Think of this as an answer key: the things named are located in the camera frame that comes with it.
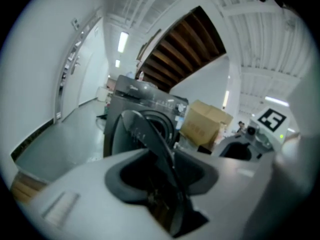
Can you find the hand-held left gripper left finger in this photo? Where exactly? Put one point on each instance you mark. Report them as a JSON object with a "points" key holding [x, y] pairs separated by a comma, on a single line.
{"points": [[87, 196]]}

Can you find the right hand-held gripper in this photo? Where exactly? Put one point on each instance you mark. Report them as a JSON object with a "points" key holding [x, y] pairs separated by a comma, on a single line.
{"points": [[271, 129]]}

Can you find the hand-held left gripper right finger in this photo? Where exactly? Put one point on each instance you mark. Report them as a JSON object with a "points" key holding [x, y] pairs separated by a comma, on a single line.
{"points": [[237, 189]]}

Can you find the round black washing machine door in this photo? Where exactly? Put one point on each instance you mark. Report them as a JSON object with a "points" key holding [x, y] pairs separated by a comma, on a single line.
{"points": [[140, 129]]}

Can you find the black washing machine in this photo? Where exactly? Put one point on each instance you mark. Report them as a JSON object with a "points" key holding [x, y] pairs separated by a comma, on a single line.
{"points": [[140, 94]]}

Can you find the white room door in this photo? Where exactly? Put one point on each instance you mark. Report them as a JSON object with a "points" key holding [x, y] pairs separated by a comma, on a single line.
{"points": [[92, 79]]}

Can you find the brown cardboard box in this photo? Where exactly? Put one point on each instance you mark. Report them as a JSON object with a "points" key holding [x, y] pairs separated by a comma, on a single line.
{"points": [[200, 124]]}

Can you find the wooden slatted pallet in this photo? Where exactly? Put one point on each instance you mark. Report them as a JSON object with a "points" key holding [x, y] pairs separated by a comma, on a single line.
{"points": [[27, 189]]}

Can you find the wide ceiling light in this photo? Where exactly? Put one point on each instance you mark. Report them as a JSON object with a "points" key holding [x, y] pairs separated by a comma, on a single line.
{"points": [[276, 101]]}

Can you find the white cabinet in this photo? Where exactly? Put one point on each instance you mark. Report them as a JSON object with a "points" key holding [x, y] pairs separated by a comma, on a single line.
{"points": [[102, 94]]}

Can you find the wooden staircase underside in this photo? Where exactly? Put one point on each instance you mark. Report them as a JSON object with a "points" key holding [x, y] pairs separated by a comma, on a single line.
{"points": [[185, 46]]}

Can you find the white detergent bottle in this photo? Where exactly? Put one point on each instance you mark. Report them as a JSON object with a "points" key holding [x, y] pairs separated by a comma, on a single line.
{"points": [[141, 77]]}

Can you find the small ceiling light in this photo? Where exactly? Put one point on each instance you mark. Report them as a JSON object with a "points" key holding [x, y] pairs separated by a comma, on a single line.
{"points": [[117, 63]]}

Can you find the long ceiling light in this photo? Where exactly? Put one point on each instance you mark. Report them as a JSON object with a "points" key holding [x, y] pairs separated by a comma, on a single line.
{"points": [[123, 42]]}

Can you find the vertical wall light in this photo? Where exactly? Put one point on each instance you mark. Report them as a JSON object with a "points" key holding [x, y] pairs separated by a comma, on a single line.
{"points": [[226, 99]]}

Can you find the grey wall switch panel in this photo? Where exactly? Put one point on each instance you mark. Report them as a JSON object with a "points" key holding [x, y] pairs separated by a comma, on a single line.
{"points": [[75, 23]]}

